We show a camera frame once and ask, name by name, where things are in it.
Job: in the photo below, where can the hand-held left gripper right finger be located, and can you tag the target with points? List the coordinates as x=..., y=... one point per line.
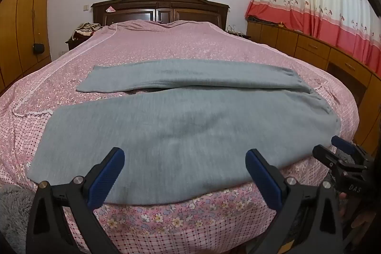
x=263, y=179

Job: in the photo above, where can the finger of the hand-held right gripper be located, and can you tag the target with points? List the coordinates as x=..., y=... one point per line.
x=342, y=142
x=324, y=155

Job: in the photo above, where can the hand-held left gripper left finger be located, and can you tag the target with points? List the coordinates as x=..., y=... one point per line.
x=105, y=179

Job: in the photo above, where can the grey pants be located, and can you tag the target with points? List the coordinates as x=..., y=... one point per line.
x=178, y=129

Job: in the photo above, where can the person's right hand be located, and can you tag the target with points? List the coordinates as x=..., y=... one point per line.
x=361, y=219

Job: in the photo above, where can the low wooden cabinet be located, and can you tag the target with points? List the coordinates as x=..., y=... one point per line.
x=312, y=48

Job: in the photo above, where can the dark wooden nightstand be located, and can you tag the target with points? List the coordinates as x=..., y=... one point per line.
x=74, y=44

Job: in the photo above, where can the pile of clothes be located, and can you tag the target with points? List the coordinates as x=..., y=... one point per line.
x=86, y=29

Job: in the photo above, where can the pink floral bedspread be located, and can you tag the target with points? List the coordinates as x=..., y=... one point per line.
x=178, y=42

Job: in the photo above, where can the wooden wardrobe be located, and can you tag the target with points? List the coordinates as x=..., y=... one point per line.
x=18, y=33

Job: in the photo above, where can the small pink cloth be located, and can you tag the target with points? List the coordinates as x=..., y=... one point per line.
x=111, y=9

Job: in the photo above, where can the dark wooden headboard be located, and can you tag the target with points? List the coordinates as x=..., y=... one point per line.
x=160, y=1

